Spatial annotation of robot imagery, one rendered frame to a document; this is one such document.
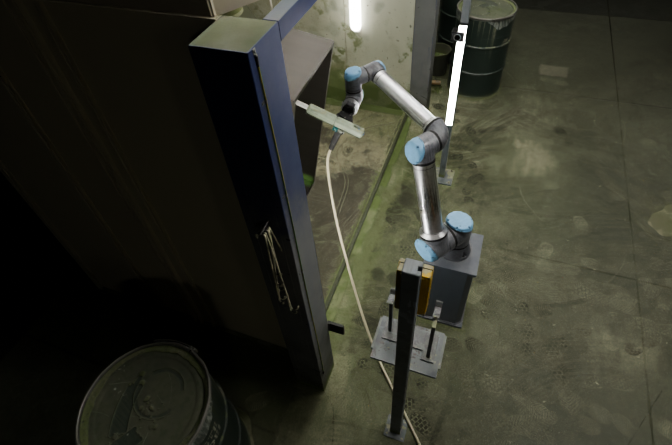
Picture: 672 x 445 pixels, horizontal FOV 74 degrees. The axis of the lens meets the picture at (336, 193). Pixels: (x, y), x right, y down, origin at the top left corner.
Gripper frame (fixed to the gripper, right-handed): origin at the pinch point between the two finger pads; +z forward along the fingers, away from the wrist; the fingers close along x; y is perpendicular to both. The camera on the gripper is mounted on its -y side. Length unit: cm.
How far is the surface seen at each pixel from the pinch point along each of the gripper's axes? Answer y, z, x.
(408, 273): -38, 92, -40
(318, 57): -13.1, -29.4, 26.2
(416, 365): 38, 82, -78
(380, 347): 44, 78, -62
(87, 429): 80, 149, 42
